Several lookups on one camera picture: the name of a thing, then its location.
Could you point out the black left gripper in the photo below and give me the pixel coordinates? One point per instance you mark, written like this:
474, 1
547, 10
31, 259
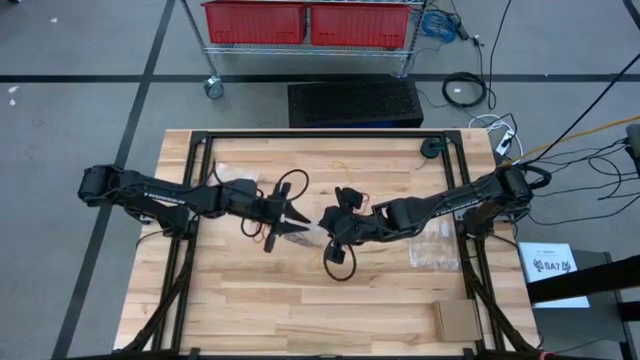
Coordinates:
250, 202

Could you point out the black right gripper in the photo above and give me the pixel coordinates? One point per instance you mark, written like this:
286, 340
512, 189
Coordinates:
350, 225

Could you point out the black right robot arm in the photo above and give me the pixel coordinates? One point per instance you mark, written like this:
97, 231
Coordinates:
450, 202

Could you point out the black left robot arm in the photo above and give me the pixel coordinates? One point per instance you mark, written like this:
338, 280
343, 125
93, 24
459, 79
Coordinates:
150, 192

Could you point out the yellow rubber band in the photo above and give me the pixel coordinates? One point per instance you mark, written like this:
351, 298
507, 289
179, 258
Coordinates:
341, 162

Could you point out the green and black spool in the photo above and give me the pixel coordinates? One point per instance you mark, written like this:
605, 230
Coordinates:
432, 148

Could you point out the black perforated metal case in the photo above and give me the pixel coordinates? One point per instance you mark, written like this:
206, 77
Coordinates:
355, 102

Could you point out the small cardboard box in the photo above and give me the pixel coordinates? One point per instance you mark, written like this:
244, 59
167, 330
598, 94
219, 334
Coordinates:
457, 320

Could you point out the white power strip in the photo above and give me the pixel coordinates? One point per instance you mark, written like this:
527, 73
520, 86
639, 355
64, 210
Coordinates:
504, 142

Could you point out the white SA7 printed sheet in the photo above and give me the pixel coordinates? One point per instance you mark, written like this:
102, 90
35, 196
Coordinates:
540, 252

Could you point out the red plastic storage bin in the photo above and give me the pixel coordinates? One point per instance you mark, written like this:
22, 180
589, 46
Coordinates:
255, 22
360, 25

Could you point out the grey metal cart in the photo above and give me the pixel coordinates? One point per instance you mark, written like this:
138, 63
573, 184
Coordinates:
575, 330

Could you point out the black aluminium table frame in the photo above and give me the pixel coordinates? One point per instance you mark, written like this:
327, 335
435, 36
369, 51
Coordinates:
325, 134

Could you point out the black camera boom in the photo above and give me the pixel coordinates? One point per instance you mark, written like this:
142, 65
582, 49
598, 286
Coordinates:
590, 280

